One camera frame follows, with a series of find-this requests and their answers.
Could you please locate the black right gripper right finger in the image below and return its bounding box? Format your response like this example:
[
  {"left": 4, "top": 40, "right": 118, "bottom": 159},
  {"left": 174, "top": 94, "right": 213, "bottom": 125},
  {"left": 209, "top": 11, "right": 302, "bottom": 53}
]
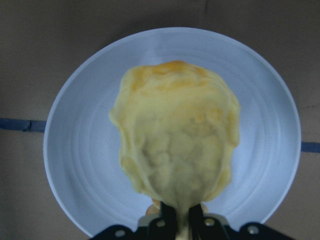
[{"left": 188, "top": 204, "right": 203, "bottom": 240}]

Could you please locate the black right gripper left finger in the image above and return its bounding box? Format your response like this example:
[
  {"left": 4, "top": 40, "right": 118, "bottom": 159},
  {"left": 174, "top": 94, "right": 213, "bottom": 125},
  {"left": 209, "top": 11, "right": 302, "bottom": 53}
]
[{"left": 160, "top": 202, "right": 178, "bottom": 240}]

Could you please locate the yellow bread loaf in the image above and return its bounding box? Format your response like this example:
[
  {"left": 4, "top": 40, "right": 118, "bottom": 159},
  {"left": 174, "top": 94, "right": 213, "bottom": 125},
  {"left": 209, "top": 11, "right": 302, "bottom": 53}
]
[{"left": 109, "top": 61, "right": 240, "bottom": 240}]

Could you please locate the light blue plate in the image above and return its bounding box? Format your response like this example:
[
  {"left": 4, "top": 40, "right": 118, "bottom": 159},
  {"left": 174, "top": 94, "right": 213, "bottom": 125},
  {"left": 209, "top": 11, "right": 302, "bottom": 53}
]
[{"left": 43, "top": 27, "right": 301, "bottom": 236}]

